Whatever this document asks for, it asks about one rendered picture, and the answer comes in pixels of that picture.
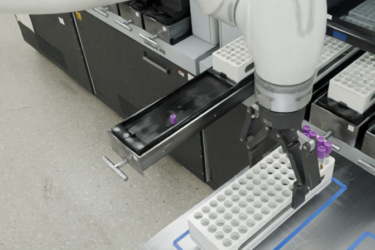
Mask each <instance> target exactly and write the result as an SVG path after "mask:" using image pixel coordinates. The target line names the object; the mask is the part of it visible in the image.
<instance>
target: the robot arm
mask: <svg viewBox="0 0 375 250"><path fill-rule="evenodd" d="M125 1H130V0H0V14H18V15H40V14H54V13H68V12H76V11H82V10H86V9H92V8H97V7H102V6H107V5H110V4H115V3H120V2H125ZM194 1H195V2H196V3H197V4H198V6H199V8H200V10H201V12H202V13H203V14H205V15H208V16H211V17H213V18H216V19H218V20H220V21H222V22H224V23H226V24H228V25H229V26H231V27H237V28H238V29H239V30H240V32H241V34H242V36H243V38H244V40H245V43H246V46H247V49H248V53H249V54H250V55H251V56H252V58H253V61H254V96H255V97H256V100H257V102H255V103H253V104H252V105H250V106H249V107H248V108H247V118H246V121H245V124H244V127H243V130H242V133H241V136H240V140H241V141H242V142H245V143H246V144H247V148H248V158H249V169H250V168H252V167H253V166H254V165H256V164H257V163H259V162H260V161H261V160H262V159H263V144H261V143H260V142H262V140H263V139H264V138H266V137H267V136H268V135H269V137H270V138H272V139H273V140H276V141H277V142H278V143H279V144H280V145H281V147H282V150H283V152H284V153H286V154H287V156H288V158H289V161H290V164H291V166H292V169H293V171H294V174H295V177H296V181H295V182H294V184H293V191H292V203H291V207H292V208H293V209H296V208H297V207H298V206H299V205H301V204H302V203H303V202H304V201H305V196H306V195H307V194H308V193H309V190H310V191H312V190H313V189H314V188H315V187H317V186H318V185H319V184H320V183H321V177H320V170H319V163H318V156H317V151H316V147H317V144H318V139H317V138H316V137H311V138H309V137H307V136H306V135H304V134H303V130H302V126H301V125H302V122H303V120H304V116H305V108H306V105H307V104H308V103H309V101H310V100H311V96H312V90H313V82H314V77H315V68H316V65H317V63H318V61H319V59H320V57H321V53H322V50H323V46H324V40H325V33H326V19H327V5H326V0H194ZM259 119H261V122H262V124H263V126H264V127H263V128H262V129H261V130H260V131H259V132H258V133H257V134H256V135H255V136H254V137H253V134H254V131H255V129H256V126H257V123H258V121H259ZM259 143H260V144H259ZM291 143H292V144H291ZM258 144H259V145H258ZM289 144H290V145H289ZM288 145H289V146H288Z"/></svg>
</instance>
